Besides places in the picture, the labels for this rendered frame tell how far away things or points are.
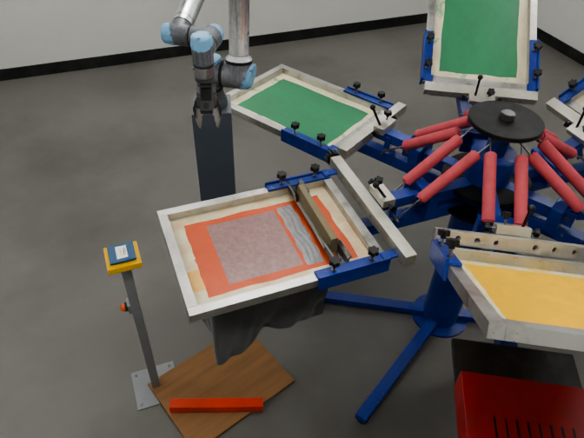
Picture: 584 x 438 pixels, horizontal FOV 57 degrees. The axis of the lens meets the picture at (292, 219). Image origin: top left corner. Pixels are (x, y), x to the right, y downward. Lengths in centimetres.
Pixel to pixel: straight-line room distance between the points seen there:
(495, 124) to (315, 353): 150
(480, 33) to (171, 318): 235
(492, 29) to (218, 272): 207
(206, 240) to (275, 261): 30
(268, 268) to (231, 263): 14
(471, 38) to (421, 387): 190
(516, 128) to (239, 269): 126
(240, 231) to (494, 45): 180
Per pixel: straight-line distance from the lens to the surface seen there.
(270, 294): 195
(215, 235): 221
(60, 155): 459
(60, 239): 381
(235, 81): 241
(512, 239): 208
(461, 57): 318
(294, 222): 226
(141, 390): 294
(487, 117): 242
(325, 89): 321
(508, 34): 333
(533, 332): 128
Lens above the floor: 248
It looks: 42 degrees down
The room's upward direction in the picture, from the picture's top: 2 degrees clockwise
